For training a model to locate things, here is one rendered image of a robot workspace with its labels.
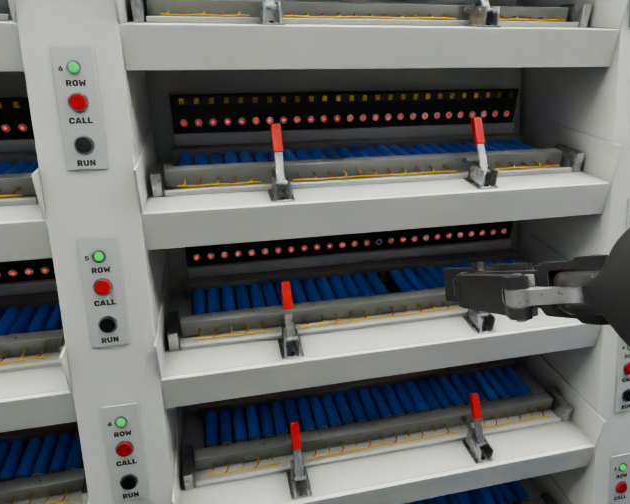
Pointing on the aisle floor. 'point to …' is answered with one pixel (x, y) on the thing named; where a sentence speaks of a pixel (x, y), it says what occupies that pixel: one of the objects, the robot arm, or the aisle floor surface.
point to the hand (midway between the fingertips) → (485, 282)
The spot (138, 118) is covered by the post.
